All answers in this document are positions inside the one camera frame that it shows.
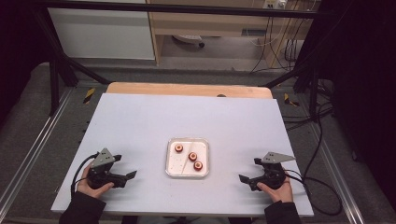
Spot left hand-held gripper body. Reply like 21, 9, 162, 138
87, 147, 129, 189

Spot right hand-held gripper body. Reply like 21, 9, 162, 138
247, 151, 296, 191

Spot person's right hand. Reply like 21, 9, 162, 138
256, 169, 294, 203

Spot person's left hand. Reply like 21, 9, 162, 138
77, 164, 115, 199

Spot white table board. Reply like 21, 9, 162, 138
50, 92, 315, 217

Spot yellow black floor tape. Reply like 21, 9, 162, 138
283, 92, 300, 107
82, 87, 96, 105

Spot wooden table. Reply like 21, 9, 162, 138
106, 81, 274, 100

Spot white cabinet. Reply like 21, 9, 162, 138
47, 7, 156, 61

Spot white chair base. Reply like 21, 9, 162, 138
172, 34, 206, 49

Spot light wooden desk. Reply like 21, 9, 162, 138
146, 0, 316, 67

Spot white power strip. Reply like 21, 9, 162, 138
262, 0, 288, 9

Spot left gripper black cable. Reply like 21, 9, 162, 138
70, 152, 99, 200

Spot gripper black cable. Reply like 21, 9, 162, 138
70, 152, 99, 200
283, 169, 344, 217

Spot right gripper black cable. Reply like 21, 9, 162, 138
283, 169, 344, 217

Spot aluminium floor rail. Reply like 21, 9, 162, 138
310, 123, 366, 224
0, 88, 75, 213

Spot black floor cables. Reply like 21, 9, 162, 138
281, 77, 336, 133

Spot hanging cable bundle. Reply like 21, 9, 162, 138
249, 15, 312, 75

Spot black metal frame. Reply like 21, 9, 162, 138
31, 0, 331, 123

